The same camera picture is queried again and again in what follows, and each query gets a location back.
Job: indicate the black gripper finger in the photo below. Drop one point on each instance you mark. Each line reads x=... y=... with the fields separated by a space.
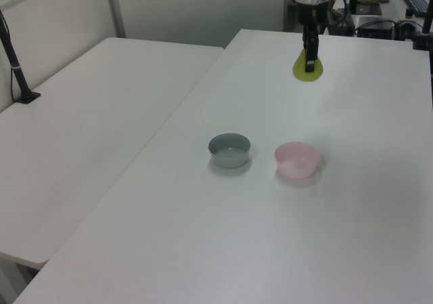
x=312 y=51
x=304 y=38

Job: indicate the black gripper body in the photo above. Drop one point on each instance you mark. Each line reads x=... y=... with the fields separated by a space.
x=313 y=13

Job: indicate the green pear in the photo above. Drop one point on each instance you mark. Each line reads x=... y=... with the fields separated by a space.
x=300 y=72

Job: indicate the pink plastic bowl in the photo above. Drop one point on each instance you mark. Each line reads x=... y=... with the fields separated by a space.
x=297 y=162

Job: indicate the grey plastic bowl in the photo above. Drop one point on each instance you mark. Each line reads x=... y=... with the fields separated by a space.
x=229 y=153

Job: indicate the black clamp with pole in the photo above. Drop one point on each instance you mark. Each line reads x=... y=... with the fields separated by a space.
x=421 y=40

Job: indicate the white side table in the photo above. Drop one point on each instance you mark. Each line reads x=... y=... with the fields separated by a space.
x=84 y=131

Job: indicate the black pole with foot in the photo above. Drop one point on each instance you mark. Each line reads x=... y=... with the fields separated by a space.
x=17 y=74

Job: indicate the grey partition frame post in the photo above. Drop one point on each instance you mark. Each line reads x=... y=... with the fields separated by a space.
x=116 y=9

